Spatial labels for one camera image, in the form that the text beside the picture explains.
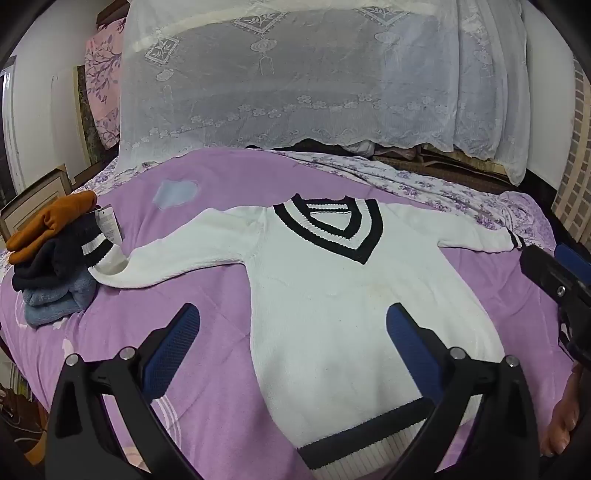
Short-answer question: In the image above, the brown woven mat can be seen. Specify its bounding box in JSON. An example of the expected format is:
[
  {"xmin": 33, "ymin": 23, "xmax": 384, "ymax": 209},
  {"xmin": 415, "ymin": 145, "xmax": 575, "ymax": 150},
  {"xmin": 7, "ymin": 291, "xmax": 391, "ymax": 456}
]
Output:
[{"xmin": 374, "ymin": 143, "xmax": 513, "ymax": 195}]

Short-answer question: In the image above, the purple floral bed sheet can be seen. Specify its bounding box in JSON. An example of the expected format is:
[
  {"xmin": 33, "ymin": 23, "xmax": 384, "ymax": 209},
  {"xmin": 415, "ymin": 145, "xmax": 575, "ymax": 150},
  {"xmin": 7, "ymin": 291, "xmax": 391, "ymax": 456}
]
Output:
[{"xmin": 88, "ymin": 150, "xmax": 557, "ymax": 252}]

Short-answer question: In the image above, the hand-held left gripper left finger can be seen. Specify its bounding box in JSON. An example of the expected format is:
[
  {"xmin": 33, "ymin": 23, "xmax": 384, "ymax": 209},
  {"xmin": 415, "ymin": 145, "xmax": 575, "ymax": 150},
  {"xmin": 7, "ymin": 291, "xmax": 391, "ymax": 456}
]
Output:
[{"xmin": 45, "ymin": 303, "xmax": 218, "ymax": 480}]

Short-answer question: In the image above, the person's right hand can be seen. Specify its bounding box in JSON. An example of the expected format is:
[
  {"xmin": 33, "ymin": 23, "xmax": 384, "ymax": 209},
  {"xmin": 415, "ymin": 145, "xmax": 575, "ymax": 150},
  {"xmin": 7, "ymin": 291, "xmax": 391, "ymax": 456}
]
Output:
[{"xmin": 540, "ymin": 364, "xmax": 583, "ymax": 459}]

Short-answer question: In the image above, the folded black garment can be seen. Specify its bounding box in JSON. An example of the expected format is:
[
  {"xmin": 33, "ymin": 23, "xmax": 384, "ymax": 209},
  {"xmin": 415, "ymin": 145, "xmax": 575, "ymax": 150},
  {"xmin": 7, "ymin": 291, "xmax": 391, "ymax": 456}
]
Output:
[{"xmin": 11, "ymin": 217, "xmax": 100, "ymax": 291}]

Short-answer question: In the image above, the white lace cover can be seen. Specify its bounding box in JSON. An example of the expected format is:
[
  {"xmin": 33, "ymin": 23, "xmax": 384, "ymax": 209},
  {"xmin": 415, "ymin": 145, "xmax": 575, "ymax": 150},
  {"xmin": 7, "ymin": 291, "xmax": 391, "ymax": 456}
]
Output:
[{"xmin": 117, "ymin": 0, "xmax": 529, "ymax": 185}]

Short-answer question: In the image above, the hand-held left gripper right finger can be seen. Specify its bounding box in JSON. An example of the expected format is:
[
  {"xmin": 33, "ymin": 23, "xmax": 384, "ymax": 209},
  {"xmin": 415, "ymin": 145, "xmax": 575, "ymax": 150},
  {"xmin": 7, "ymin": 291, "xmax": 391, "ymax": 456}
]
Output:
[{"xmin": 369, "ymin": 302, "xmax": 541, "ymax": 480}]

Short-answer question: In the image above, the folded blue garment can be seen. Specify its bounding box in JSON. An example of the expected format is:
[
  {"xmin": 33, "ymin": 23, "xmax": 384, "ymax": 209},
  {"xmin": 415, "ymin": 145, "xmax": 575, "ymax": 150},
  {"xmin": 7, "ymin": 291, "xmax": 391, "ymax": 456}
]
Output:
[{"xmin": 23, "ymin": 268, "xmax": 98, "ymax": 328}]

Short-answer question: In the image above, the checkered beige grey curtain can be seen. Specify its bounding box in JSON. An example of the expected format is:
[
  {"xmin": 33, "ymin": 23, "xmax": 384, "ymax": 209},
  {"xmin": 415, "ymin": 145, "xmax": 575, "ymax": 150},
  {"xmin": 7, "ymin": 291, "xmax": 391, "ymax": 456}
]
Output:
[{"xmin": 551, "ymin": 55, "xmax": 591, "ymax": 232}]

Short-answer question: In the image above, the white black-trimmed knit sweater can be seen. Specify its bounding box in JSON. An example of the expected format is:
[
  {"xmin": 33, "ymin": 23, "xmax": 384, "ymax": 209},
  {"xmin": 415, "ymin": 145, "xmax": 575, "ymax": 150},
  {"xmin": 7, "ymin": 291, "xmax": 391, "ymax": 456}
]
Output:
[{"xmin": 81, "ymin": 194, "xmax": 527, "ymax": 472}]

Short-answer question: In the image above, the pink floral pillow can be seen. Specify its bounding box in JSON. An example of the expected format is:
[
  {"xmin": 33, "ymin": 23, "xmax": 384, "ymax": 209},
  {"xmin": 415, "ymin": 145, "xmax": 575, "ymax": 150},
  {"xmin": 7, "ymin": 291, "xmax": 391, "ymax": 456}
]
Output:
[{"xmin": 84, "ymin": 28, "xmax": 125, "ymax": 151}]

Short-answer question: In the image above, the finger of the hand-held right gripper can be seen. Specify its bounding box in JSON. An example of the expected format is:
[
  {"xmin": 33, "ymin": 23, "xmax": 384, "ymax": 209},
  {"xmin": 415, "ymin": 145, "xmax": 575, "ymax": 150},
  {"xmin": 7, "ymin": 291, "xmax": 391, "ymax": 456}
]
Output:
[
  {"xmin": 519, "ymin": 244, "xmax": 573, "ymax": 303},
  {"xmin": 554, "ymin": 244, "xmax": 591, "ymax": 280}
]

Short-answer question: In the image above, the folded orange garment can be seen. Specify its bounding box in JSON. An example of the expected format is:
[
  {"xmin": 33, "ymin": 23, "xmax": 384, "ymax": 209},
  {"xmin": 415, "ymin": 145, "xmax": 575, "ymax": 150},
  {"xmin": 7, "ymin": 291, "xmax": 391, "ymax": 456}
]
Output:
[{"xmin": 7, "ymin": 190, "xmax": 99, "ymax": 265}]

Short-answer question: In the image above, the wooden picture frame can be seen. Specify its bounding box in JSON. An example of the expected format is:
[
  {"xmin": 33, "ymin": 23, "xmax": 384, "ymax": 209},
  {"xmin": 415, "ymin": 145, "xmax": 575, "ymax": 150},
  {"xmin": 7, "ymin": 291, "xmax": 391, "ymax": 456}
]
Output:
[{"xmin": 0, "ymin": 164, "xmax": 72, "ymax": 236}]

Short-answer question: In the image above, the paper clothing tag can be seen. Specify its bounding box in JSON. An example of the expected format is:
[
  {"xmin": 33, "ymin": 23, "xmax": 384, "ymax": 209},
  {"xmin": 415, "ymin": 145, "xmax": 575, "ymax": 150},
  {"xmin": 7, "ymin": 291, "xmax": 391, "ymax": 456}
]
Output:
[{"xmin": 95, "ymin": 205, "xmax": 125, "ymax": 245}]

